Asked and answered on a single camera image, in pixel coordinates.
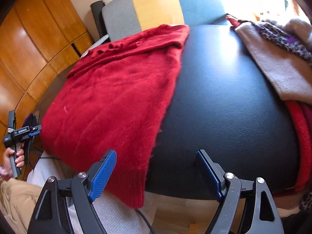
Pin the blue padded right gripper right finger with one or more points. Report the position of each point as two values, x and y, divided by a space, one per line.
212 174

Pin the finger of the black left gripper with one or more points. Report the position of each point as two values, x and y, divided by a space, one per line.
36 129

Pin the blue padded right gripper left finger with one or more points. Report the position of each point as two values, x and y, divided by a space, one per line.
99 174

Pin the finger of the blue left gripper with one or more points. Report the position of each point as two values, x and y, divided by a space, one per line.
33 133

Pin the red knitted sweater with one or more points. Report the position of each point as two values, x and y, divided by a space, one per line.
116 97

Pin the pile of clothes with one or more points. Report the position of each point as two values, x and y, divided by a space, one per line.
283 54

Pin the white cloth under table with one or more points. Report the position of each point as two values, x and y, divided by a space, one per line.
64 207

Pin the wooden cabinet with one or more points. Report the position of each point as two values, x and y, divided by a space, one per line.
39 40

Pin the grey flat panel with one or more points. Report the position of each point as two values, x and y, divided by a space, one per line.
96 44

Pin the black rolled mat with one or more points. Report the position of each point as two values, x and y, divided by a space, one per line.
96 9

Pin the grey yellow blue sofa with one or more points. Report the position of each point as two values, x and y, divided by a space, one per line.
124 18

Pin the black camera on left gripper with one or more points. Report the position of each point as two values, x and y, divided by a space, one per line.
11 121

